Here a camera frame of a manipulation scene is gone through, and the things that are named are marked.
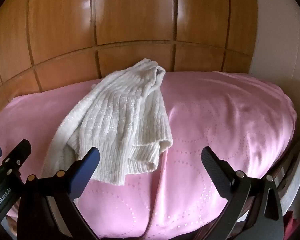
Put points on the pink blanket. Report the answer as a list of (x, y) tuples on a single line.
[(215, 120)]

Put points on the white knit sweater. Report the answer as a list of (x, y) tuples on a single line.
[(120, 120)]

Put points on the grey cloth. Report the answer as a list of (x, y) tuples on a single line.
[(293, 180)]

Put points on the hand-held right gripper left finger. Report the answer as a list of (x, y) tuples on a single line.
[(88, 163)]

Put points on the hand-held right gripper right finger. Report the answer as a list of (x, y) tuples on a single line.
[(212, 163)]

